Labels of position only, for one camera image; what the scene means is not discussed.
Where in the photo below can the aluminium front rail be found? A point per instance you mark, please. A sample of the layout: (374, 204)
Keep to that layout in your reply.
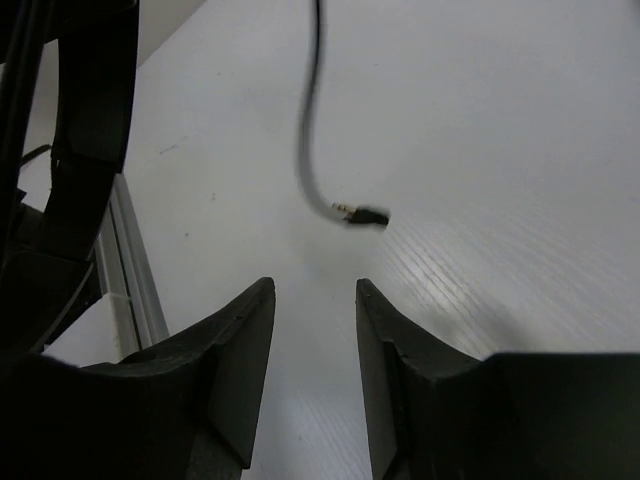
(126, 277)

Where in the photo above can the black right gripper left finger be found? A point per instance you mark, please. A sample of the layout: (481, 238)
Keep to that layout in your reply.
(185, 408)

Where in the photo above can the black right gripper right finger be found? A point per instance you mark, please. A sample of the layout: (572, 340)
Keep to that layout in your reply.
(433, 412)

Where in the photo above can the black wired headphones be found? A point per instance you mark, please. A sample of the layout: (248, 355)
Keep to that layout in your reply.
(97, 65)

